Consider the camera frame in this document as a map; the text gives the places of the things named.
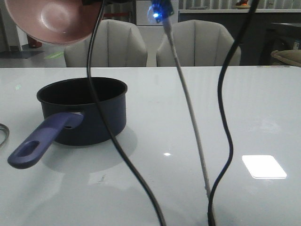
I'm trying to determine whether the dark blue saucepan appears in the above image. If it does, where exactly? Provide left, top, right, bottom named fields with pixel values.
left=8, top=77, right=127, bottom=169

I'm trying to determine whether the pink bowl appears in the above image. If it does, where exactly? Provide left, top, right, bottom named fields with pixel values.
left=4, top=0, right=102, bottom=45

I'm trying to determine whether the glass lid with blue knob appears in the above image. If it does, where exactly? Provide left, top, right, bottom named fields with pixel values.
left=0, top=123, right=10, bottom=147

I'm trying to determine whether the left grey upholstered chair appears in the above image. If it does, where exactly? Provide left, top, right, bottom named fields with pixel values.
left=64, top=19, right=148, bottom=67

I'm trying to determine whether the grey upholstered chair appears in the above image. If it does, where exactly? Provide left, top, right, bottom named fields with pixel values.
left=64, top=19, right=148, bottom=67
left=163, top=19, right=234, bottom=66

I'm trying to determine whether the white drawer cabinet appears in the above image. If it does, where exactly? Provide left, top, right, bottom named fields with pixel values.
left=136, top=0, right=165, bottom=67

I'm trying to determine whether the right grey upholstered chair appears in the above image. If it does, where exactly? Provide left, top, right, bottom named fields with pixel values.
left=163, top=19, right=234, bottom=66

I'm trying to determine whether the blue lit circuit board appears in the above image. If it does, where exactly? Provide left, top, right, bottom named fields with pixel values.
left=147, top=0, right=174, bottom=24

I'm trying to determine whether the red barrier belt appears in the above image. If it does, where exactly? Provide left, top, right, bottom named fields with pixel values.
left=103, top=12, right=130, bottom=18

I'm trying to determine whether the red bin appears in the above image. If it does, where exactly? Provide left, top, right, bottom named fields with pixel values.
left=27, top=35, right=42, bottom=48

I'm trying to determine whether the fruit plate on counter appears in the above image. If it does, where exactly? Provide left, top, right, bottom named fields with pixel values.
left=235, top=0, right=250, bottom=9

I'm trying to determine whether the dark counter with white top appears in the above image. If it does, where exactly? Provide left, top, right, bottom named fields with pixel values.
left=178, top=9, right=301, bottom=66

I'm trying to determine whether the beige cushion seat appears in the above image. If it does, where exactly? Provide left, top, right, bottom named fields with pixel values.
left=270, top=49, right=301, bottom=67

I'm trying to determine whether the black cable left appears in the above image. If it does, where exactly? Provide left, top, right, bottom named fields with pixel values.
left=86, top=0, right=167, bottom=226

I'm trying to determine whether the black cable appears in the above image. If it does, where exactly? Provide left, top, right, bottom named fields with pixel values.
left=86, top=0, right=167, bottom=226
left=206, top=0, right=261, bottom=226

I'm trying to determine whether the white braided cable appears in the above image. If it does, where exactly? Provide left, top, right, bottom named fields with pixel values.
left=162, top=18, right=212, bottom=198

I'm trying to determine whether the black cable right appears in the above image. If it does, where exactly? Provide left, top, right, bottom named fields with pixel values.
left=206, top=0, right=261, bottom=226

